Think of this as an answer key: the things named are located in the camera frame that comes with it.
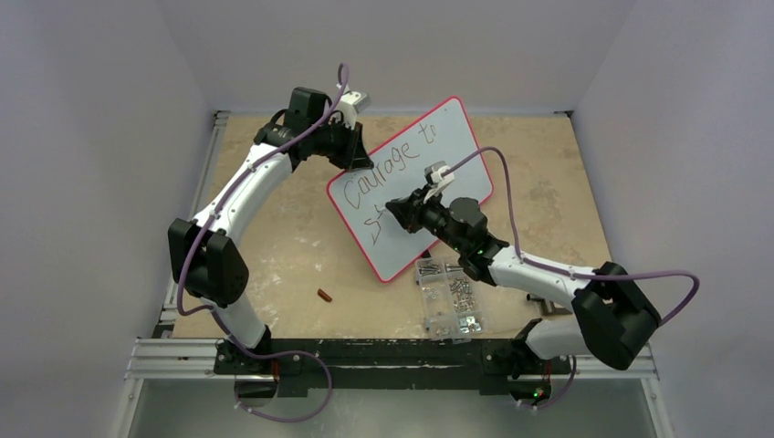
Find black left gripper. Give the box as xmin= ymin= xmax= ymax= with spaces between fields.
xmin=310 ymin=118 xmax=371 ymax=172

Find pink framed whiteboard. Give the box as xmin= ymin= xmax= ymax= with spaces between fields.
xmin=326 ymin=96 xmax=478 ymax=283

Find brown marker cap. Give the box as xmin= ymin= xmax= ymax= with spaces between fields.
xmin=317 ymin=289 xmax=332 ymax=303

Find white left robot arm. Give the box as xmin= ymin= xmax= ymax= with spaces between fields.
xmin=167 ymin=85 xmax=374 ymax=373

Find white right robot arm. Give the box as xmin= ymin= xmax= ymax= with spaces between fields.
xmin=385 ymin=189 xmax=663 ymax=371

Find clear screw organizer box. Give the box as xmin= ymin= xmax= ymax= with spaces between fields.
xmin=414 ymin=257 xmax=487 ymax=343

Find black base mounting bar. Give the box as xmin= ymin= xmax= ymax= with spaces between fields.
xmin=214 ymin=335 xmax=571 ymax=400

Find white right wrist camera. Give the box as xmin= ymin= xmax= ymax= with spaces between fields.
xmin=424 ymin=161 xmax=455 ymax=203

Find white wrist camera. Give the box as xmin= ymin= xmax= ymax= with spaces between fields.
xmin=424 ymin=161 xmax=455 ymax=203
xmin=335 ymin=90 xmax=371 ymax=130

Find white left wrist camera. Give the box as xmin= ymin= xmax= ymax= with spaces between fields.
xmin=335 ymin=90 xmax=371 ymax=130

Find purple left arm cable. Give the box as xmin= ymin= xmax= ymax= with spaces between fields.
xmin=176 ymin=63 xmax=350 ymax=364

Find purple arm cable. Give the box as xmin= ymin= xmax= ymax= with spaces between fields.
xmin=176 ymin=63 xmax=350 ymax=364
xmin=444 ymin=146 xmax=701 ymax=328

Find black metal bracket tool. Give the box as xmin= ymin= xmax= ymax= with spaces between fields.
xmin=526 ymin=294 xmax=572 ymax=317

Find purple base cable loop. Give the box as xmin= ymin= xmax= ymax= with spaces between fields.
xmin=234 ymin=350 xmax=332 ymax=424

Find aluminium table frame rail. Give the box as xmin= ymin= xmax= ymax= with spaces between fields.
xmin=109 ymin=110 xmax=279 ymax=438

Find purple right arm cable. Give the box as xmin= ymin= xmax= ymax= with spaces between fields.
xmin=444 ymin=146 xmax=701 ymax=328

